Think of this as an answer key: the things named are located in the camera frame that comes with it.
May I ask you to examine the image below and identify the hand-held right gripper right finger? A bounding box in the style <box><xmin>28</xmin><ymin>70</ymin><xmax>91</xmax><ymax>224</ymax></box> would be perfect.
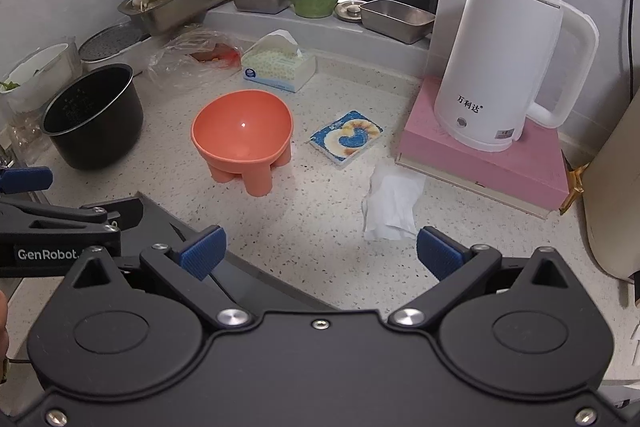
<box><xmin>387</xmin><ymin>226</ymin><xmax>576</xmax><ymax>330</ymax></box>

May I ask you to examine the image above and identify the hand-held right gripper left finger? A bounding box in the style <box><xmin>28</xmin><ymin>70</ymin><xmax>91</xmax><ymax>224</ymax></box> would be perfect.
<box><xmin>62</xmin><ymin>226</ymin><xmax>253</xmax><ymax>330</ymax></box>

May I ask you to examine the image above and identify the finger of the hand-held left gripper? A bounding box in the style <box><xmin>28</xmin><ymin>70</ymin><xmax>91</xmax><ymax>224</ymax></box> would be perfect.
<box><xmin>0</xmin><ymin>196</ymin><xmax>146</xmax><ymax>235</ymax></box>
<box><xmin>0</xmin><ymin>167</ymin><xmax>53</xmax><ymax>196</ymax></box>

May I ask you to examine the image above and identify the white tissue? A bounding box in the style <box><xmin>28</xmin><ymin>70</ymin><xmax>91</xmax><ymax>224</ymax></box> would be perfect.
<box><xmin>362</xmin><ymin>162</ymin><xmax>426</xmax><ymax>242</ymax></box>

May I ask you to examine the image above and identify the orange footed bowl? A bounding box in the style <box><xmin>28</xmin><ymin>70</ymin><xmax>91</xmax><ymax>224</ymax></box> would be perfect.
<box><xmin>191</xmin><ymin>90</ymin><xmax>293</xmax><ymax>198</ymax></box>

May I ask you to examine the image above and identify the blue yellow printed sponge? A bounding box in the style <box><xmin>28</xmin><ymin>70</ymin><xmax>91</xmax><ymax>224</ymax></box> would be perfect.
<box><xmin>309</xmin><ymin>110</ymin><xmax>384</xmax><ymax>164</ymax></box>

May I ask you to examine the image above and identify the black rice cooker pot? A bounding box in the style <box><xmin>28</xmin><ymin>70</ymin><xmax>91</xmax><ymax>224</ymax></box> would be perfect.
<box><xmin>41</xmin><ymin>63</ymin><xmax>145</xmax><ymax>171</ymax></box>

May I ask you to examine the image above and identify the pink flat box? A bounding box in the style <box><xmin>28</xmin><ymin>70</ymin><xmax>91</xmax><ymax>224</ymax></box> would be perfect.
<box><xmin>395</xmin><ymin>76</ymin><xmax>572</xmax><ymax>220</ymax></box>

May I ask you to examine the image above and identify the clear plastic container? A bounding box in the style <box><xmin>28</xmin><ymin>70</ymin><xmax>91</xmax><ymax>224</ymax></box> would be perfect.
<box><xmin>0</xmin><ymin>38</ymin><xmax>81</xmax><ymax>115</ymax></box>

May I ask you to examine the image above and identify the gold ribbon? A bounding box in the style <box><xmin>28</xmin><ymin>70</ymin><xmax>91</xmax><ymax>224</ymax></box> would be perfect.
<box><xmin>560</xmin><ymin>164</ymin><xmax>586</xmax><ymax>215</ymax></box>

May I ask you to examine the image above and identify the white perforated steamer tray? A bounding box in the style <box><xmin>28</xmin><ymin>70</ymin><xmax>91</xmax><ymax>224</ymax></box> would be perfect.
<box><xmin>79</xmin><ymin>24</ymin><xmax>151</xmax><ymax>72</ymax></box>

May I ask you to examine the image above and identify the clear plastic bag with food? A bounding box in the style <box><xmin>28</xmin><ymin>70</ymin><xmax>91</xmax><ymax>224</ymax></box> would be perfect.
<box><xmin>147</xmin><ymin>27</ymin><xmax>246</xmax><ymax>88</ymax></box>

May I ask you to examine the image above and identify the white electric kettle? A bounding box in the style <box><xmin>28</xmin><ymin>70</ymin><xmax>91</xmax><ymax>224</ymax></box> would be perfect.
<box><xmin>434</xmin><ymin>0</ymin><xmax>600</xmax><ymax>152</ymax></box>

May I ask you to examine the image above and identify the soft tissue pack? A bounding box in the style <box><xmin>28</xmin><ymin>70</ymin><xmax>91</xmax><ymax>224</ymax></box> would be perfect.
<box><xmin>241</xmin><ymin>29</ymin><xmax>317</xmax><ymax>94</ymax></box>

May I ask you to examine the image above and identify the deep steel tray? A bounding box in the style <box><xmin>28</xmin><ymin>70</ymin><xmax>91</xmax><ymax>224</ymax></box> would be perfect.
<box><xmin>359</xmin><ymin>0</ymin><xmax>436</xmax><ymax>44</ymax></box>

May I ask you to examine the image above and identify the black power cable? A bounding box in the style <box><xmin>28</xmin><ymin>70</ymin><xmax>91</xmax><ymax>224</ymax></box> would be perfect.
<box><xmin>625</xmin><ymin>0</ymin><xmax>640</xmax><ymax>108</ymax></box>

